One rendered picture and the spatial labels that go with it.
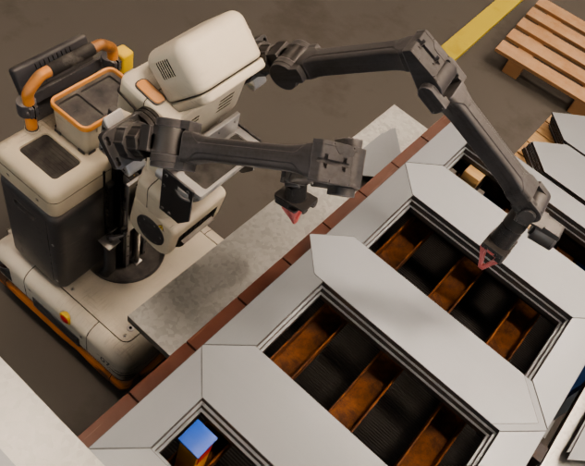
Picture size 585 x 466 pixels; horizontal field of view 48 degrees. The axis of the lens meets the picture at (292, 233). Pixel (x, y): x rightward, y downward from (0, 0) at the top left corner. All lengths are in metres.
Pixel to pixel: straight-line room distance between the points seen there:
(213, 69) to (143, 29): 2.25
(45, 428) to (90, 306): 1.02
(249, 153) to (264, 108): 2.10
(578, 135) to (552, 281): 0.71
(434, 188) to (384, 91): 1.69
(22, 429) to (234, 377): 0.48
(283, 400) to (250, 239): 0.60
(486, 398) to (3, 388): 1.10
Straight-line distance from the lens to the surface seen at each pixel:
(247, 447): 1.51
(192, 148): 1.32
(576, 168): 2.42
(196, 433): 1.46
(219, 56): 1.44
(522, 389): 1.79
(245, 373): 1.55
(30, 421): 1.31
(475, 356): 1.77
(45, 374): 2.48
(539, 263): 2.04
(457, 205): 2.03
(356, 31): 4.00
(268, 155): 1.22
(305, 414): 1.54
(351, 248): 1.79
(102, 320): 2.24
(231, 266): 1.90
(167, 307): 1.81
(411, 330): 1.72
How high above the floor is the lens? 2.27
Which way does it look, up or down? 53 degrees down
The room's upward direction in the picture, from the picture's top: 21 degrees clockwise
